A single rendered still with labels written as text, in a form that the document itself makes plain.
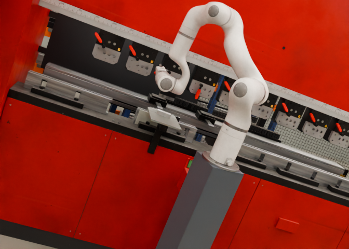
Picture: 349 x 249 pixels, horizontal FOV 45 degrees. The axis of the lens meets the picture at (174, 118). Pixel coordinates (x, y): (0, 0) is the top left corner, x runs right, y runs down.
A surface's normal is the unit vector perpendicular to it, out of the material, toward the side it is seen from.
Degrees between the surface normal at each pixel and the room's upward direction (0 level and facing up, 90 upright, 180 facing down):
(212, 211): 90
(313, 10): 90
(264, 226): 90
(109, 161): 90
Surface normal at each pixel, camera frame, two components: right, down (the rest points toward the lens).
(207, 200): 0.36, 0.35
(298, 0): 0.14, 0.28
